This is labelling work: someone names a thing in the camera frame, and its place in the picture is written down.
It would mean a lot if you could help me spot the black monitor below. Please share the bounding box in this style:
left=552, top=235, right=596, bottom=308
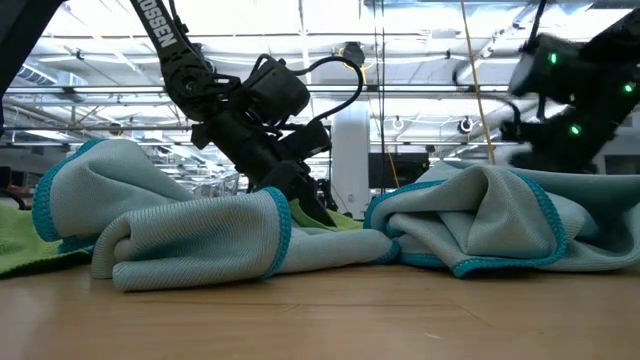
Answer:
left=368, top=152, right=431, bottom=190

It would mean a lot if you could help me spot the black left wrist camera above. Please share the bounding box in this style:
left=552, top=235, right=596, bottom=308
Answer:
left=289, top=119, right=334, bottom=161

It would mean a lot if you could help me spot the blue microfiber towel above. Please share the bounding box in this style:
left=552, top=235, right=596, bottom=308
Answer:
left=363, top=159, right=640, bottom=280
left=31, top=137, right=396, bottom=293

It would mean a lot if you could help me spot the white round pillar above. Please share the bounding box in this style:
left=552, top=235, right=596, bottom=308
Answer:
left=331, top=99, right=372, bottom=220

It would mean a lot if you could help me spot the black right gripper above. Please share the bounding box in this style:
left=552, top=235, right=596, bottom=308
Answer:
left=499, top=97, right=621, bottom=174

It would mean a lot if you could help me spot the clear plastic bin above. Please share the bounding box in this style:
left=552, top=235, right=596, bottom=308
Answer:
left=192, top=171, right=242, bottom=199

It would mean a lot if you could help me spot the yellow cable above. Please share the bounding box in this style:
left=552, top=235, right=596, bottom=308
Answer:
left=458, top=0, right=497, bottom=166

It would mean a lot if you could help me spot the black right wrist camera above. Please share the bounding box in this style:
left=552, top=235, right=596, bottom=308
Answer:
left=499, top=117, right=531, bottom=144

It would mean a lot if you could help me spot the black ceiling cable reel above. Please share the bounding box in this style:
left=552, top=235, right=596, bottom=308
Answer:
left=343, top=42, right=367, bottom=69

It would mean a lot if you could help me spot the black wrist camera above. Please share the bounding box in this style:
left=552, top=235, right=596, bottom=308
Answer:
left=289, top=119, right=334, bottom=161
left=499, top=117, right=531, bottom=144

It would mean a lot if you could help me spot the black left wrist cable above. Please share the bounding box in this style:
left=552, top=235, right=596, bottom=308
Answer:
left=292, top=54, right=365, bottom=126

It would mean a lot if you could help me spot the green microfiber towel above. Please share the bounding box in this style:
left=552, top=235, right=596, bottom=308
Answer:
left=288, top=198, right=365, bottom=232
left=0, top=198, right=96, bottom=280

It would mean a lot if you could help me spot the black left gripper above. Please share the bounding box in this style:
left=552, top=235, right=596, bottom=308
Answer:
left=189, top=107, right=337, bottom=227

